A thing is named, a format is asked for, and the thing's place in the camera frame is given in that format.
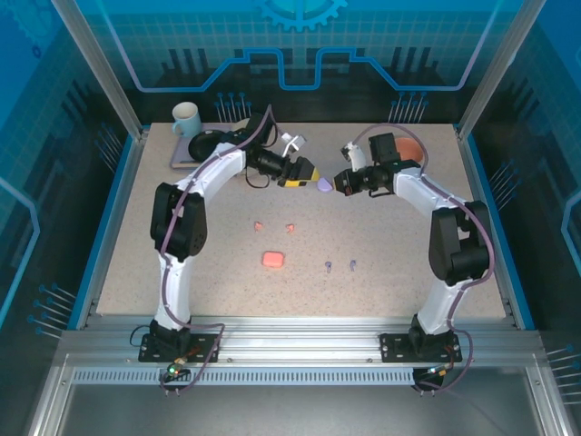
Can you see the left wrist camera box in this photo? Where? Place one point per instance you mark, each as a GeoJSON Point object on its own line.
{"type": "Point", "coordinates": [294, 143]}

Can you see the pink earbud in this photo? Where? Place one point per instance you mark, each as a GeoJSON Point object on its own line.
{"type": "Point", "coordinates": [258, 225]}
{"type": "Point", "coordinates": [289, 228]}

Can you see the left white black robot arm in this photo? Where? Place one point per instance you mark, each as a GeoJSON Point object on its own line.
{"type": "Point", "coordinates": [177, 290]}

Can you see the lavender tray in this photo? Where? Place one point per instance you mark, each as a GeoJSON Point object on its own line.
{"type": "Point", "coordinates": [180, 152]}

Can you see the purple earbud charging case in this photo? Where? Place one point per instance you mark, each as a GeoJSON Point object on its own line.
{"type": "Point", "coordinates": [325, 185]}

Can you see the wooden stick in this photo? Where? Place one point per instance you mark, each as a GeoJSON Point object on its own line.
{"type": "Point", "coordinates": [184, 166]}

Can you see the aluminium side rail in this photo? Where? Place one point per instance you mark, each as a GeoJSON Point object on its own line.
{"type": "Point", "coordinates": [134, 154]}
{"type": "Point", "coordinates": [467, 154]}

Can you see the right aluminium frame post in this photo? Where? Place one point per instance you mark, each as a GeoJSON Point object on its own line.
{"type": "Point", "coordinates": [499, 68]}

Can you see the beige folded cloth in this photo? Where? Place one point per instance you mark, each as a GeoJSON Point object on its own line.
{"type": "Point", "coordinates": [240, 123]}

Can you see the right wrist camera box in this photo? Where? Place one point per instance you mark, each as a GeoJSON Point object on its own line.
{"type": "Point", "coordinates": [355, 154]}

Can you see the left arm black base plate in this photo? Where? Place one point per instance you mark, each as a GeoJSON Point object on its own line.
{"type": "Point", "coordinates": [204, 349]}

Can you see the grey metal bottom tray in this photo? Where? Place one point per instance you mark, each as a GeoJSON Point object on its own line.
{"type": "Point", "coordinates": [299, 411]}

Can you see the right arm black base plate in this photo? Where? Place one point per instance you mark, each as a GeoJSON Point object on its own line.
{"type": "Point", "coordinates": [395, 347]}

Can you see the pink earbud charging case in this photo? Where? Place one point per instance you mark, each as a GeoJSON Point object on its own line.
{"type": "Point", "coordinates": [273, 259]}

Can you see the aluminium mounting rail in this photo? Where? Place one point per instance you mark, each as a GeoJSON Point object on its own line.
{"type": "Point", "coordinates": [295, 340]}

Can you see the left aluminium frame post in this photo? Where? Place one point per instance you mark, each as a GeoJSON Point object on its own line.
{"type": "Point", "coordinates": [97, 68]}

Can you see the orange cup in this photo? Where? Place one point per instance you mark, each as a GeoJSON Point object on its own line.
{"type": "Point", "coordinates": [410, 147]}

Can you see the black plate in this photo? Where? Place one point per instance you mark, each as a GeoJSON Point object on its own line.
{"type": "Point", "coordinates": [202, 146]}

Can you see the right aluminium side rail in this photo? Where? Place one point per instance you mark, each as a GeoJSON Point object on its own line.
{"type": "Point", "coordinates": [467, 154]}

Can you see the light blue mug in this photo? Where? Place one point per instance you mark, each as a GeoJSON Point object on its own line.
{"type": "Point", "coordinates": [193, 122]}

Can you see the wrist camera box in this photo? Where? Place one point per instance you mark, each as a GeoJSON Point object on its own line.
{"type": "Point", "coordinates": [355, 154]}
{"type": "Point", "coordinates": [294, 143]}

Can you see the left aluminium side rail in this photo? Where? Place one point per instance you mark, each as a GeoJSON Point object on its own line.
{"type": "Point", "coordinates": [134, 154]}

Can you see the aluminium frame post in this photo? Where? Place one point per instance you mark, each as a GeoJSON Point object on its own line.
{"type": "Point", "coordinates": [97, 68]}
{"type": "Point", "coordinates": [499, 68]}

